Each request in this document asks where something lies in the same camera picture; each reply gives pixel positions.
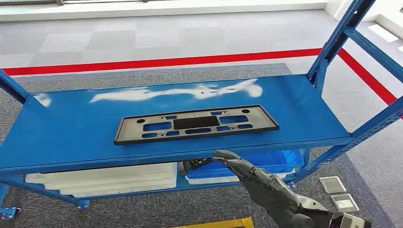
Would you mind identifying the black perforated plate part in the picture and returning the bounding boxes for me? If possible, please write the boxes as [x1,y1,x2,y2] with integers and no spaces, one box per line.
[114,104,280,146]

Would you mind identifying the blue plastic bin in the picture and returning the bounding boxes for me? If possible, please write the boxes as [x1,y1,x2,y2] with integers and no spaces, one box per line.
[185,149,305,180]

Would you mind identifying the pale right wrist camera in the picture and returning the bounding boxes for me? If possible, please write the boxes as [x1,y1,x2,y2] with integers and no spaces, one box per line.
[330,211,374,228]

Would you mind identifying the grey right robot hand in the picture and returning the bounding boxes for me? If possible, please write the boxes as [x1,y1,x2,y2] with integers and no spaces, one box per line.
[182,150,330,228]

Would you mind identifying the white foam tray stack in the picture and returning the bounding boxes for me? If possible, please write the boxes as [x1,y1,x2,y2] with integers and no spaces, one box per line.
[25,162,178,198]

